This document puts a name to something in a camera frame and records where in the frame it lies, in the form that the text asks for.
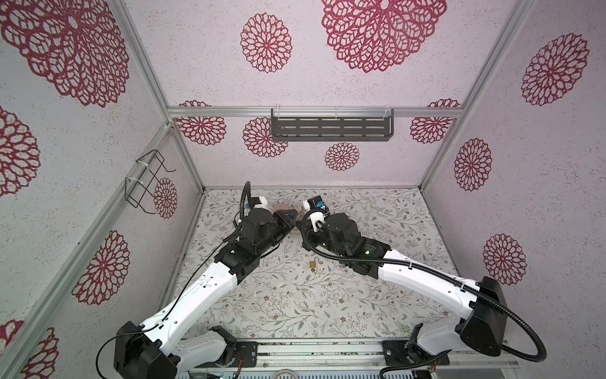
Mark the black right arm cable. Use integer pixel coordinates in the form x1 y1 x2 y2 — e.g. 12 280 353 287
299 208 548 379

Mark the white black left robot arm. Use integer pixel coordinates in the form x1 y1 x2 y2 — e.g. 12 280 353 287
112 208 298 378

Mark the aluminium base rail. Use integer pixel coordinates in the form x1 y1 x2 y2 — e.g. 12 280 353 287
179 337 519 379

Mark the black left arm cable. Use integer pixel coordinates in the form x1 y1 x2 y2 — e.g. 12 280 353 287
95 181 254 379

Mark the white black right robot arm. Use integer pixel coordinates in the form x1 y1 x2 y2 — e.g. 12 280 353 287
297 212 507 362

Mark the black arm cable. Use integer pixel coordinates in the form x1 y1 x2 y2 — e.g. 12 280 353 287
95 181 254 379
299 208 548 379

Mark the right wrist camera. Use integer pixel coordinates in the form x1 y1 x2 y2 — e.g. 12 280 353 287
302 195 330 233

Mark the dark grey wall shelf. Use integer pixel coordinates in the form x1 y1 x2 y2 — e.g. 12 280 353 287
270 109 395 142

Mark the black wire wall rack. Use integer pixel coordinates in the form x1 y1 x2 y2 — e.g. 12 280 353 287
123 148 176 216

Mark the pink rectangular case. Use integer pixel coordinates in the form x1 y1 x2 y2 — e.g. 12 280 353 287
274 203 291 212

